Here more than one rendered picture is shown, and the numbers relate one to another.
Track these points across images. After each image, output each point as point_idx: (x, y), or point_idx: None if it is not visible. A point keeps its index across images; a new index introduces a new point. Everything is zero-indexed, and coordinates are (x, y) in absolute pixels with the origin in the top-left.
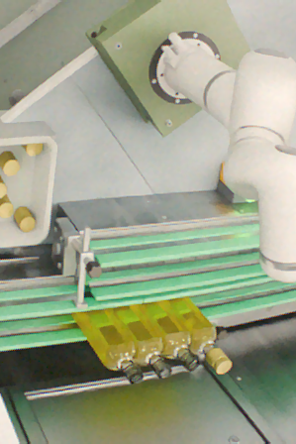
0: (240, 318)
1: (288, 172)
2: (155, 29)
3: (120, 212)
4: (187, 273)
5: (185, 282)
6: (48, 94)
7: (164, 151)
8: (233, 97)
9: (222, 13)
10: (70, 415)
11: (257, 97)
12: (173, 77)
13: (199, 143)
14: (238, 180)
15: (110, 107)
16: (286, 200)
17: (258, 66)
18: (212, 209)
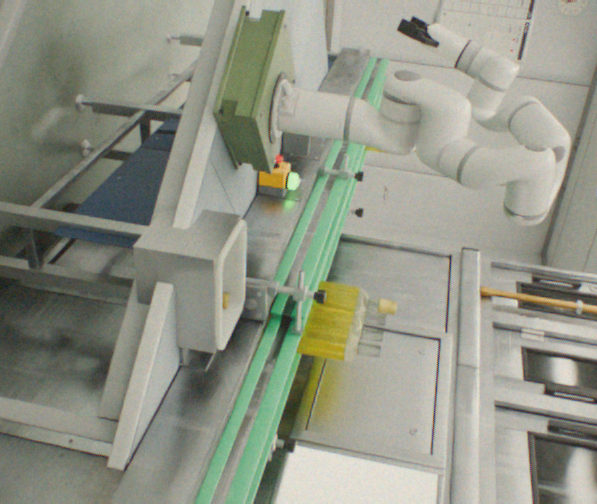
0: None
1: (551, 162)
2: (270, 85)
3: (254, 249)
4: None
5: (318, 270)
6: (203, 184)
7: (241, 184)
8: (432, 125)
9: (288, 46)
10: (344, 416)
11: (461, 119)
12: (291, 122)
13: (250, 164)
14: (509, 181)
15: (223, 170)
16: (549, 178)
17: (441, 95)
18: (283, 210)
